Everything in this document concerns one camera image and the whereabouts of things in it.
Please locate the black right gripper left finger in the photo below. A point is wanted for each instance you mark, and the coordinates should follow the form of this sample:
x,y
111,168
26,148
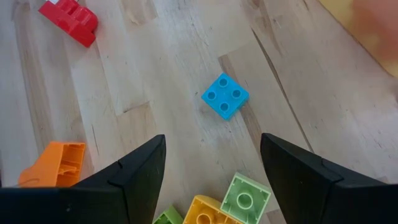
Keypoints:
x,y
124,193

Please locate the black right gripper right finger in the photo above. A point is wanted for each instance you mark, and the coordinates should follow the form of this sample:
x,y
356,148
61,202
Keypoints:
x,y
311,193

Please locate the light green square brick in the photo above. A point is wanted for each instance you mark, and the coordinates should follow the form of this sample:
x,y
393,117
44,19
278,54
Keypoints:
x,y
245,199

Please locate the yellow translucent plastic bin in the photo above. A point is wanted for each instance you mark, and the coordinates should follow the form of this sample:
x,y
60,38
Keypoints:
x,y
373,31

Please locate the small green toy brick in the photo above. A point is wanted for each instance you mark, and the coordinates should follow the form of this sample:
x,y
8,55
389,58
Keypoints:
x,y
169,217

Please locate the orange toy car block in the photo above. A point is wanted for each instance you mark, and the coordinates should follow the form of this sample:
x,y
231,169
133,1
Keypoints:
x,y
49,168

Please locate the orange long toy brick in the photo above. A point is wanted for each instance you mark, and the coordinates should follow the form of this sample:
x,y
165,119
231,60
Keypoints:
x,y
202,214

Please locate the small cyan toy brick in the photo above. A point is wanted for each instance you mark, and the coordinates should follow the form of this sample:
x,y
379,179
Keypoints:
x,y
225,95

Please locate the pink stepped toy brick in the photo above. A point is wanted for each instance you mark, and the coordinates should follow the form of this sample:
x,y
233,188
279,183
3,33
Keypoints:
x,y
73,25

